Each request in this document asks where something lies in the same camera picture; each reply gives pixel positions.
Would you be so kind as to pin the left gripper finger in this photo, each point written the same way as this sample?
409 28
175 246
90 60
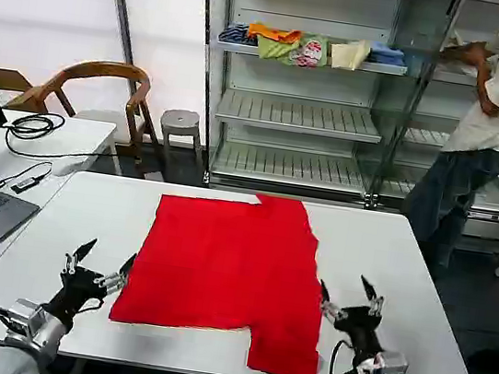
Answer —
118 276
77 256

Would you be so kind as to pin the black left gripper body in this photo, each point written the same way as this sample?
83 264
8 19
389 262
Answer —
77 286

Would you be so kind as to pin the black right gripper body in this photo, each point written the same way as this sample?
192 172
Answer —
360 326

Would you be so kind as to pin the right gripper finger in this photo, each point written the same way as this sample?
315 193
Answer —
329 306
372 296

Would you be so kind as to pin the red shirt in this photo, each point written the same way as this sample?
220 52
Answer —
229 263

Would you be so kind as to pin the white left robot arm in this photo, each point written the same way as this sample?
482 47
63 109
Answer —
30 342

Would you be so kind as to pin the person's left hand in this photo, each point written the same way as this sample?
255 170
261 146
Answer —
475 52

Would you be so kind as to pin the white side desk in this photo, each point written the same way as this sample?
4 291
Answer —
84 136

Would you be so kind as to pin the glass-sided metal shelf rack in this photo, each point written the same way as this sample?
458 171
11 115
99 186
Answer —
424 137

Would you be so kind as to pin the grey round stool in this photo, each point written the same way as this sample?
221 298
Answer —
180 119

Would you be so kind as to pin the curved-back wooden chair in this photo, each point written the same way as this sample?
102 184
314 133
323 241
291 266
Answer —
103 69

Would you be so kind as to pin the flat brown wooden chair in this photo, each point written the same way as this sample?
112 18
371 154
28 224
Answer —
6 80

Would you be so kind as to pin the metal shelf rack with clothes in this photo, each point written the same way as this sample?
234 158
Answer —
297 114

